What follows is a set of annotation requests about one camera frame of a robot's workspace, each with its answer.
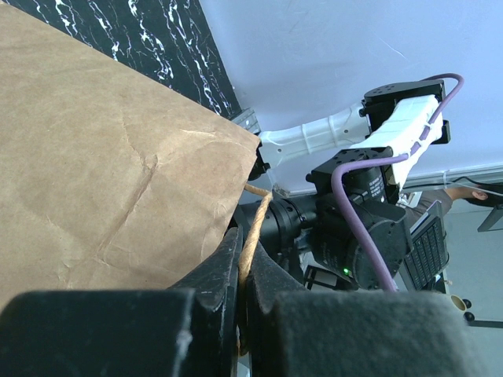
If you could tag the aluminium table frame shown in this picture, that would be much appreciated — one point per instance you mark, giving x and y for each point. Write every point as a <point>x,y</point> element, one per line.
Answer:
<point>247,120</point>

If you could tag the brown paper bag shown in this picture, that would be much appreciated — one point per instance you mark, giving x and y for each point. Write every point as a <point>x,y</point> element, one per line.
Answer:
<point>108,179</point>

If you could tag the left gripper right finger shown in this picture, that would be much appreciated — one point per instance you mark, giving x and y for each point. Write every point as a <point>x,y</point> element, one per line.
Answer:
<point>293,331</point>

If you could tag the person in background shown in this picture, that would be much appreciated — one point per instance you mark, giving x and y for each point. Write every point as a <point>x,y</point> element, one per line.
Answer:
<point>485,195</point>

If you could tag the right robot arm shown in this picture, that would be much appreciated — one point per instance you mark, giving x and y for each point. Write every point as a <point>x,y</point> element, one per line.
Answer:
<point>351,224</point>

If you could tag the black keyboard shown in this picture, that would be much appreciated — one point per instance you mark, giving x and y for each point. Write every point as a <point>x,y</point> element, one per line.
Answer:
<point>423,265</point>

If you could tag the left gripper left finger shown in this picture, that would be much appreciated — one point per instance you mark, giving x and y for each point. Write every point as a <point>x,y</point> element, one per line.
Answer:
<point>188,329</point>

